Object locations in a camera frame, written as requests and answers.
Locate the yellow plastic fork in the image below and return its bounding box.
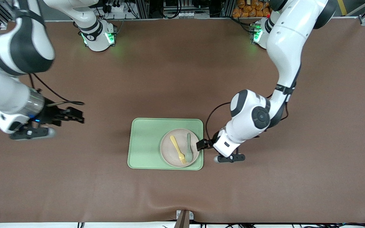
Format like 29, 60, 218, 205
170, 136, 187, 165

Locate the round beige plate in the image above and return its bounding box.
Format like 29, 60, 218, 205
160, 128, 201, 168

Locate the pale green plastic spoon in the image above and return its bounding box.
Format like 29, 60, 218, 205
186, 133, 194, 162

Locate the light green rectangular tray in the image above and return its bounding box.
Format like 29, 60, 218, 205
127, 118, 204, 171

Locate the brown table mat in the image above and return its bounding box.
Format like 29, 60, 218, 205
0, 18, 365, 224

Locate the white power strip with plugs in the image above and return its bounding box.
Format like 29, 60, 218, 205
104, 2, 126, 14

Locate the slim white power strip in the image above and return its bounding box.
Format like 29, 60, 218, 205
163, 11, 196, 19

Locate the orange round objects pile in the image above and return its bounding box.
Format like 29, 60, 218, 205
232, 0, 271, 18

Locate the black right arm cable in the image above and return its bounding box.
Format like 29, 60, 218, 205
27, 73, 85, 106

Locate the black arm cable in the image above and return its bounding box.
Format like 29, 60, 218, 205
205, 101, 234, 141
27, 73, 85, 106

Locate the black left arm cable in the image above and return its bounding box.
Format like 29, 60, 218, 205
205, 101, 234, 141

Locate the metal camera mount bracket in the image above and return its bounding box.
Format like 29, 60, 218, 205
174, 210, 194, 228

